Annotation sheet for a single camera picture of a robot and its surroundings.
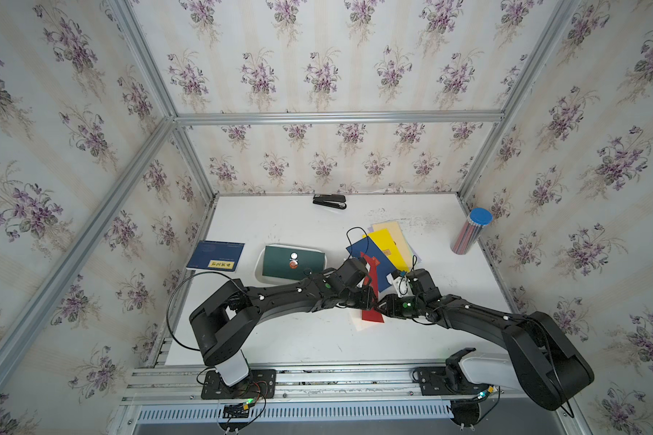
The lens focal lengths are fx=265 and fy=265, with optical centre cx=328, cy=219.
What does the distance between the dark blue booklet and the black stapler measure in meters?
0.37

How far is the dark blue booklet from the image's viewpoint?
3.21 ft

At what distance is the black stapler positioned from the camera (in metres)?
1.17
